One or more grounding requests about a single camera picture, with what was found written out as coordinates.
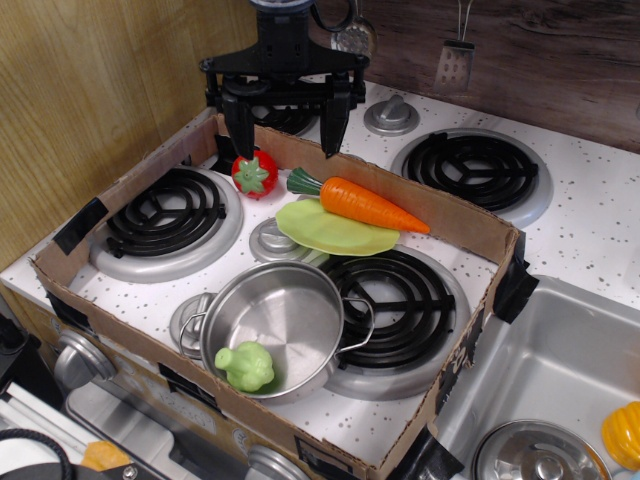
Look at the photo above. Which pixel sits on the steel toy pot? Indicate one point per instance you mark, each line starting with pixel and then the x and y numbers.
pixel 291 308

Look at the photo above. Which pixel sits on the back left stove burner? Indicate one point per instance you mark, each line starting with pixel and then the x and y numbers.
pixel 293 119

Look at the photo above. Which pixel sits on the brown cardboard fence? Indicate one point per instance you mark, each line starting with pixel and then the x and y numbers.
pixel 132 320

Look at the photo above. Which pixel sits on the green toy plate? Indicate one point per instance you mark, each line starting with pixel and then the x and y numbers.
pixel 308 224

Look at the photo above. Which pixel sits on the middle silver stove knob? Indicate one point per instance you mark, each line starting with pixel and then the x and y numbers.
pixel 268 243

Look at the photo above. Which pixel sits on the orange toy carrot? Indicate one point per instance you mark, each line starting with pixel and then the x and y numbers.
pixel 350 200

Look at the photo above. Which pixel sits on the front silver stove knob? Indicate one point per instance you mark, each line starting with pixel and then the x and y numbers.
pixel 185 324

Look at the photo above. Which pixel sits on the front right stove burner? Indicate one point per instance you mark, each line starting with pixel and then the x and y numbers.
pixel 403 312

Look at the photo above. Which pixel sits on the orange toy piece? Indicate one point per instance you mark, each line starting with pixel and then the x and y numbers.
pixel 103 455

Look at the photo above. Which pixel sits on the steel pot lid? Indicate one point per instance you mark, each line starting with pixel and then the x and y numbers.
pixel 536 450

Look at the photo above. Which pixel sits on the yellow toy pepper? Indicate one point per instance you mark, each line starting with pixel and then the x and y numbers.
pixel 620 435

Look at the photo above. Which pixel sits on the green toy broccoli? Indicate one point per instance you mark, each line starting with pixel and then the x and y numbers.
pixel 248 367

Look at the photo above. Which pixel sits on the hanging metal spatula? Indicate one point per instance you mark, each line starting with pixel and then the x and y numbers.
pixel 453 73

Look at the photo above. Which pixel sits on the silver toy sink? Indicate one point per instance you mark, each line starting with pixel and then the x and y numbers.
pixel 570 358

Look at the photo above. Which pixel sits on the back silver stove knob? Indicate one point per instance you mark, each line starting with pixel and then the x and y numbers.
pixel 391 117

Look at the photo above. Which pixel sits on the oven knob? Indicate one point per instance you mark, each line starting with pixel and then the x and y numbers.
pixel 80 362
pixel 265 463

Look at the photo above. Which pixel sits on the front left stove burner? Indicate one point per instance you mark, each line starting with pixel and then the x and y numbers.
pixel 181 224

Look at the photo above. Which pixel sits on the hanging slotted metal spoon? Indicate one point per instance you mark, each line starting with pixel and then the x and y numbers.
pixel 357 37

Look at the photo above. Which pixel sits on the left oven front knob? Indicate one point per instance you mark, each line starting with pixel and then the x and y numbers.
pixel 80 362

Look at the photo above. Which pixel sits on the silver stove knob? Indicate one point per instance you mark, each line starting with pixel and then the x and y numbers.
pixel 391 117
pixel 268 243
pixel 185 324

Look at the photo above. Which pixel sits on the red toy strawberry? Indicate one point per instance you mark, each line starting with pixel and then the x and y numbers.
pixel 256 177

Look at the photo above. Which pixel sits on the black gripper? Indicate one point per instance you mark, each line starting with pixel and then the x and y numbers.
pixel 281 72

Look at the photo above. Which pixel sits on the stove burner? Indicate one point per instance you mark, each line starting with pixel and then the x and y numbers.
pixel 293 119
pixel 403 312
pixel 489 169
pixel 181 224

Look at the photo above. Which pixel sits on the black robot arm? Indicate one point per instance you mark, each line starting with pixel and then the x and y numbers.
pixel 286 18

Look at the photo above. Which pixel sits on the back right stove burner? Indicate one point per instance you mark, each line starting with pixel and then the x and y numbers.
pixel 489 169

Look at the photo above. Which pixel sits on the bottom oven front knob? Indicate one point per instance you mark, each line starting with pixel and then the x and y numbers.
pixel 265 463

